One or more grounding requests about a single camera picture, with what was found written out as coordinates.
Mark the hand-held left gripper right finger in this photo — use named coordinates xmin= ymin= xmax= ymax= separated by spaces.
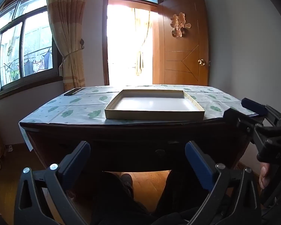
xmin=185 ymin=141 xmax=263 ymax=225

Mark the person's right hand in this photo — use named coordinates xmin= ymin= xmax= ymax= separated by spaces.
xmin=259 ymin=164 xmax=271 ymax=190

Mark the green patterned tablecloth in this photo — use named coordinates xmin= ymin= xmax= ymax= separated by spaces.
xmin=19 ymin=84 xmax=258 ymax=152

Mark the person's left leg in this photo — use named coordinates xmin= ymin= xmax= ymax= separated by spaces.
xmin=89 ymin=171 xmax=155 ymax=225

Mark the hanging dark garment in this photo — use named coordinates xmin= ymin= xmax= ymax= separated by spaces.
xmin=23 ymin=58 xmax=34 ymax=75
xmin=43 ymin=50 xmax=53 ymax=69

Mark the pale paper door decoration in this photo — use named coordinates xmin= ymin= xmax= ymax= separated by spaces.
xmin=170 ymin=13 xmax=192 ymax=38

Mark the dark wooden desk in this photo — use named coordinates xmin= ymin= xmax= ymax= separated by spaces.
xmin=19 ymin=118 xmax=264 ymax=193

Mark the shallow cardboard tray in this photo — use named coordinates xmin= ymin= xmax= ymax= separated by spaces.
xmin=105 ymin=89 xmax=205 ymax=120

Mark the large window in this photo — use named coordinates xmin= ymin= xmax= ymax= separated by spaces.
xmin=0 ymin=0 xmax=64 ymax=96

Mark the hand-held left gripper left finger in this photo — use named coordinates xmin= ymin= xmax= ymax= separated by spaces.
xmin=14 ymin=141 xmax=92 ymax=225

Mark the orange wooden door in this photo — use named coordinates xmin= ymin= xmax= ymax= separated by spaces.
xmin=152 ymin=0 xmax=210 ymax=86

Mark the sheer doorway curtain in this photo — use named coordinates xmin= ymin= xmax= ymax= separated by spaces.
xmin=131 ymin=8 xmax=152 ymax=75

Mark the beige tied curtain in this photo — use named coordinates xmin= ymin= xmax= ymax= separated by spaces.
xmin=47 ymin=0 xmax=86 ymax=92

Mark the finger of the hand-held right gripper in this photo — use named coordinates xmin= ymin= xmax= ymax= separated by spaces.
xmin=241 ymin=98 xmax=281 ymax=132
xmin=223 ymin=108 xmax=265 ymax=144

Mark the person's shoe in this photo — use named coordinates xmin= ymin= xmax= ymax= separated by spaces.
xmin=120 ymin=173 xmax=134 ymax=198

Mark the black phone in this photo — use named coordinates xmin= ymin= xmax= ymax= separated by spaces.
xmin=64 ymin=87 xmax=83 ymax=96

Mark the person's leg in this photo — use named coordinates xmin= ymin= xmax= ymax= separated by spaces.
xmin=89 ymin=171 xmax=155 ymax=225
xmin=155 ymin=169 xmax=216 ymax=225

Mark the person's right leg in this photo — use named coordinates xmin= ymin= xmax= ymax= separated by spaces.
xmin=155 ymin=169 xmax=216 ymax=225

